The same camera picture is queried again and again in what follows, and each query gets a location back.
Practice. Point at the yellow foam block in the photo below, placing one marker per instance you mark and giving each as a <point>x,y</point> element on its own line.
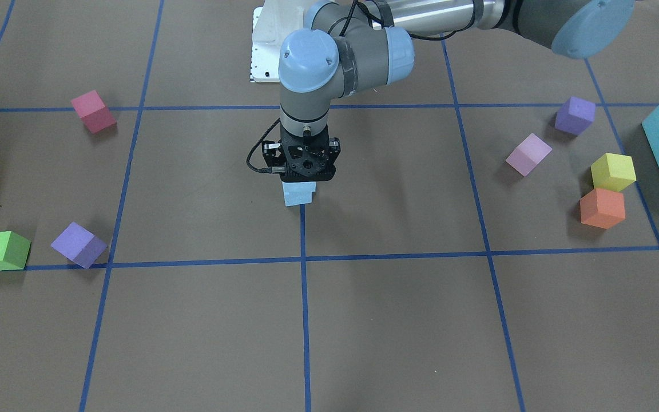
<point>613,172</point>

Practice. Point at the green foam block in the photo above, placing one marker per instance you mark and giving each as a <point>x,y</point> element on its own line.
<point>14,251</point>

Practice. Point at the far purple foam block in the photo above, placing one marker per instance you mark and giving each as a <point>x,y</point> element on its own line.
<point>79,245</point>

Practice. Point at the purple foam block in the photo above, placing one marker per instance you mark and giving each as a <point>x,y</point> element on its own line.
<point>79,245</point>
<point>575,116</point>

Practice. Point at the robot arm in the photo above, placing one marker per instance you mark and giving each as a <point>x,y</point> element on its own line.
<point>323,50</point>

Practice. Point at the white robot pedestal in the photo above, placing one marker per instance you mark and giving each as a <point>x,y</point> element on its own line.
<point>272,23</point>

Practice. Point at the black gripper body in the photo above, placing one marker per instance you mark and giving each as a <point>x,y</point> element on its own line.
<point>270,153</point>

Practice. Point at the red foam block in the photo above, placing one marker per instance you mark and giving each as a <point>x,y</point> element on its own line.
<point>93,112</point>

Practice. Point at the orange foam block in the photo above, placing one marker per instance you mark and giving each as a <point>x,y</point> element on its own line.
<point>602,208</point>

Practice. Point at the pink foam block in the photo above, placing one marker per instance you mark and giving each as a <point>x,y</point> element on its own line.
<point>528,154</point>

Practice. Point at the light blue foam block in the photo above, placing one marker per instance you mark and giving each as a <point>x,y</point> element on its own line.
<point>298,193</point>

